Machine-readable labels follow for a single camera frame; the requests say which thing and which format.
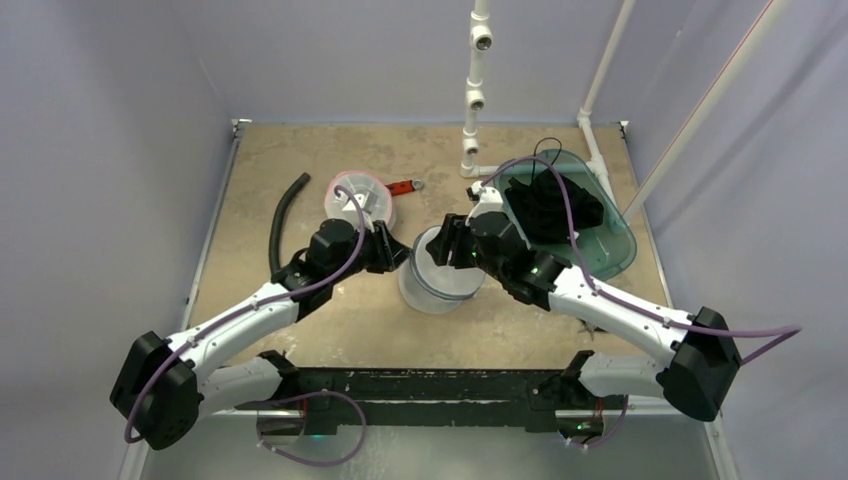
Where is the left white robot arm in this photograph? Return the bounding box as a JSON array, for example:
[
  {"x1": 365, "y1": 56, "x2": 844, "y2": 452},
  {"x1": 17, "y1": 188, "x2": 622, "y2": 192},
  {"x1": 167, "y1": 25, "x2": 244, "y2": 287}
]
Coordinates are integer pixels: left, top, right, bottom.
[{"x1": 109, "y1": 219, "x2": 411, "y2": 450}]

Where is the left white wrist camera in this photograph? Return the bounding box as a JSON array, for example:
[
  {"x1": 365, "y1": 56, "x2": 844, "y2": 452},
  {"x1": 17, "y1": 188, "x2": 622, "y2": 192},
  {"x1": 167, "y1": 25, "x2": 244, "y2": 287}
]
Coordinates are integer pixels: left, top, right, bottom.
[{"x1": 341, "y1": 193, "x2": 374, "y2": 231}]

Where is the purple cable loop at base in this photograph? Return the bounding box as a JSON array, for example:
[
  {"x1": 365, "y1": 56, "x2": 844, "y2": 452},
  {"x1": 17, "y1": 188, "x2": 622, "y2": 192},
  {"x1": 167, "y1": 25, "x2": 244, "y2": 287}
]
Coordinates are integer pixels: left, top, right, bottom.
[{"x1": 256, "y1": 389, "x2": 369, "y2": 469}]

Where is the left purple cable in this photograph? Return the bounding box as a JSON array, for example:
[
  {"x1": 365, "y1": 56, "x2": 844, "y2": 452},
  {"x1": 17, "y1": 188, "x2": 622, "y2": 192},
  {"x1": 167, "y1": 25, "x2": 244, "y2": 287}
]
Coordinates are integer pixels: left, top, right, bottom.
[{"x1": 123, "y1": 184, "x2": 369, "y2": 445}]

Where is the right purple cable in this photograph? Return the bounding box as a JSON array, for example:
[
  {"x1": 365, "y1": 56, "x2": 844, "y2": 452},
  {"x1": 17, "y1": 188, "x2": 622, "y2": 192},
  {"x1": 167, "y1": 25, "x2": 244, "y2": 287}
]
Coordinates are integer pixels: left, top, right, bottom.
[{"x1": 480, "y1": 155, "x2": 803, "y2": 367}]

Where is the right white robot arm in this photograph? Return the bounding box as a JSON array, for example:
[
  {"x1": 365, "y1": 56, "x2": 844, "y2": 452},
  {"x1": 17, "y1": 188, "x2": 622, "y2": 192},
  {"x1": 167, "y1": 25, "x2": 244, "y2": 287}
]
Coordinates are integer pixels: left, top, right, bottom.
[{"x1": 425, "y1": 212, "x2": 742, "y2": 422}]

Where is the red handled tool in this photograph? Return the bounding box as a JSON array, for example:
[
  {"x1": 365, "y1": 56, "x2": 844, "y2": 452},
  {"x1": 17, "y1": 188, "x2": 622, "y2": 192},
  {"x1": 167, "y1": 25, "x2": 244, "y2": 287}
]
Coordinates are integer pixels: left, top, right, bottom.
[{"x1": 385, "y1": 179, "x2": 424, "y2": 196}]

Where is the teal transparent plastic bin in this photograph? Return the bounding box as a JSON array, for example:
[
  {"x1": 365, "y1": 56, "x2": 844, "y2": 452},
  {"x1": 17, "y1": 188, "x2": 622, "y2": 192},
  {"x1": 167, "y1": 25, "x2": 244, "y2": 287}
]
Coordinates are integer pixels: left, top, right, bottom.
[{"x1": 492, "y1": 149, "x2": 637, "y2": 280}]

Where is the black garment in bin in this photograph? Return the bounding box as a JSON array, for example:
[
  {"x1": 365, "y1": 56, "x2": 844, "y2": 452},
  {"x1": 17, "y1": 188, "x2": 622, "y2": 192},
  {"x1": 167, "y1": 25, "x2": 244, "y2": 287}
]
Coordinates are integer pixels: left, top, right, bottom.
[{"x1": 504, "y1": 162, "x2": 605, "y2": 245}]

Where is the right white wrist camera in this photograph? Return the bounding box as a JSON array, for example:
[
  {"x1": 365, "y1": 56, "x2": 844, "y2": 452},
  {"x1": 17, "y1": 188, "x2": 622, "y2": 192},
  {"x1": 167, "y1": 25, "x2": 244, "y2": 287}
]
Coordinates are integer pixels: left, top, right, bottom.
[{"x1": 466, "y1": 182, "x2": 503, "y2": 224}]

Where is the black rubber hose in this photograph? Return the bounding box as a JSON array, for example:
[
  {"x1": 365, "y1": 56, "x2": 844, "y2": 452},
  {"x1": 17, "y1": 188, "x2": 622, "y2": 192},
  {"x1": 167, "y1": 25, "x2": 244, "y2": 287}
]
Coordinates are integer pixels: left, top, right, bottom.
[{"x1": 268, "y1": 172, "x2": 312, "y2": 276}]

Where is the blue-trimmed white mesh laundry bag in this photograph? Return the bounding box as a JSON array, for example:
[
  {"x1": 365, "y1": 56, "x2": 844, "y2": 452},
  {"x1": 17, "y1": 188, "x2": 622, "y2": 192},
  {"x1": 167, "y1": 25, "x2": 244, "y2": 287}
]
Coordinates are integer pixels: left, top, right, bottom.
[{"x1": 398, "y1": 226, "x2": 486, "y2": 315}]

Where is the white PVC pipe frame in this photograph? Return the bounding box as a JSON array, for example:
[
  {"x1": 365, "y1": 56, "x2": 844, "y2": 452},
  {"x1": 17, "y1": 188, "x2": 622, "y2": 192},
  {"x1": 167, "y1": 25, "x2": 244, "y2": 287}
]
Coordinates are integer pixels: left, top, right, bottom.
[{"x1": 459, "y1": 1, "x2": 789, "y2": 218}]

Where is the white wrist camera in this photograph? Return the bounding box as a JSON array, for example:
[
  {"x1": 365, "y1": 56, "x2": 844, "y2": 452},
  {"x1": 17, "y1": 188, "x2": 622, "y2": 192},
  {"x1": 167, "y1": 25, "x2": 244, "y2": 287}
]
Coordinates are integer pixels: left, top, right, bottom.
[
  {"x1": 466, "y1": 182, "x2": 503, "y2": 224},
  {"x1": 341, "y1": 193, "x2": 374, "y2": 231}
]

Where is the pink-trimmed white mesh laundry bag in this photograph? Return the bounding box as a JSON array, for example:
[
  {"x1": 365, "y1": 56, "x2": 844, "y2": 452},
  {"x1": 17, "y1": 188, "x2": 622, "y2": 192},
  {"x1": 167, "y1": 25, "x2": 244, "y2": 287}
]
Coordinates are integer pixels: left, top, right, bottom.
[{"x1": 324, "y1": 170, "x2": 396, "y2": 229}]

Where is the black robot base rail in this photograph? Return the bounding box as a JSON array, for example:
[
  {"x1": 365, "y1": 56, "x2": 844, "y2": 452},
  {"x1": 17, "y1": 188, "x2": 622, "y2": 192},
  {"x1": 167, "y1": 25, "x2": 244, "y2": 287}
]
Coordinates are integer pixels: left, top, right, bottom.
[{"x1": 240, "y1": 351, "x2": 625, "y2": 435}]

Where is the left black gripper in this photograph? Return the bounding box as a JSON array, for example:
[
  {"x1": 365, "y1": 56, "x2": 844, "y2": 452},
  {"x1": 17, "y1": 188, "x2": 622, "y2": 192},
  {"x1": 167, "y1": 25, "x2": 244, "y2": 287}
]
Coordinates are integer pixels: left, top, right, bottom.
[{"x1": 329, "y1": 220, "x2": 411, "y2": 285}]

